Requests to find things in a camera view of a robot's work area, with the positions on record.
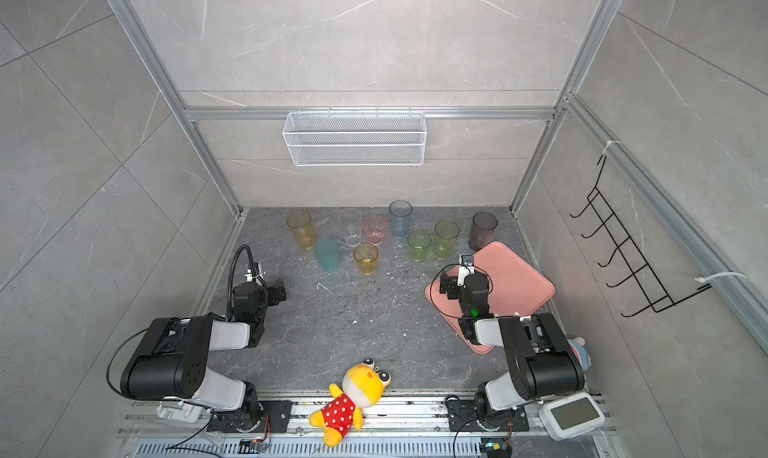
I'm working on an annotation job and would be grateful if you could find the pink plastic tray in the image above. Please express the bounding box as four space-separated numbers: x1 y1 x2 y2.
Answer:
425 242 555 354

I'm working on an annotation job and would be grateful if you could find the teal frosted cup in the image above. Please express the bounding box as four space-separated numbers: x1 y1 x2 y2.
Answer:
313 236 340 273

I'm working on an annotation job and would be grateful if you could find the pink glass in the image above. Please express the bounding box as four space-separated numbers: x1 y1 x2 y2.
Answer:
362 215 388 247

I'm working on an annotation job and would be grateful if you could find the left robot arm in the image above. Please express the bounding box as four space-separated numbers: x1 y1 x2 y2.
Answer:
120 279 286 433

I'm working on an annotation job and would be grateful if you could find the tall amber glass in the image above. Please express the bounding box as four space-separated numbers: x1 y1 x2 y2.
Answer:
286 210 316 250

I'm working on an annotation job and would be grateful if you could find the yellow plush toy red dress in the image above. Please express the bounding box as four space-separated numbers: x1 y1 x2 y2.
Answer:
309 358 392 448

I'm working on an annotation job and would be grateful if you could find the black wire hook rack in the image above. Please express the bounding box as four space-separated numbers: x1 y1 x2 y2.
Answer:
569 156 713 319

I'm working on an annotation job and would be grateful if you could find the short amber glass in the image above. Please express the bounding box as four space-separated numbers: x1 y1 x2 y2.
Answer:
353 243 379 276

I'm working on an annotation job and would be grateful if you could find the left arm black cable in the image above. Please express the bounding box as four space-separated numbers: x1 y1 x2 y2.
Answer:
226 244 256 321

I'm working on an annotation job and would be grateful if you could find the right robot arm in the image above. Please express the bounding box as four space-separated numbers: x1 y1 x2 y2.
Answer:
436 265 591 430

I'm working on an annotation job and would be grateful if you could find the small green glass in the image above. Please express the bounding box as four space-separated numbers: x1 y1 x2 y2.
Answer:
406 230 432 263

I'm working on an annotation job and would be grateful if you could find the dark grey glass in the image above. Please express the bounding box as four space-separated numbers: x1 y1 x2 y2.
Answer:
468 211 498 251

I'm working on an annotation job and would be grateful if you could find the blue tall glass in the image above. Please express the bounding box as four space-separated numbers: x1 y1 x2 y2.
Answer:
388 200 413 239

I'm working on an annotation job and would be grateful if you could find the tall green glass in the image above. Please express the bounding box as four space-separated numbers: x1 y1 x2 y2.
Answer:
433 220 460 260

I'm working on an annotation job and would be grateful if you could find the clear glass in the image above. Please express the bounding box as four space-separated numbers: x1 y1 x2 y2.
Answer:
337 208 362 248

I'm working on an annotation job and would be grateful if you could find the white clip device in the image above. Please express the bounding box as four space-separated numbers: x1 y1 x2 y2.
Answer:
156 400 204 423

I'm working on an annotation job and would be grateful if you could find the small plush doll striped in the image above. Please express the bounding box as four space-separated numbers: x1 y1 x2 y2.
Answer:
568 337 592 372

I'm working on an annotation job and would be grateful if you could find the white wire mesh basket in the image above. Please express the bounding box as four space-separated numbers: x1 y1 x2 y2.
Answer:
282 111 428 167

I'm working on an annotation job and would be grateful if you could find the white digital scale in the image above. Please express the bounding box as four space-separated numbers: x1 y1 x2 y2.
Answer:
538 392 606 441

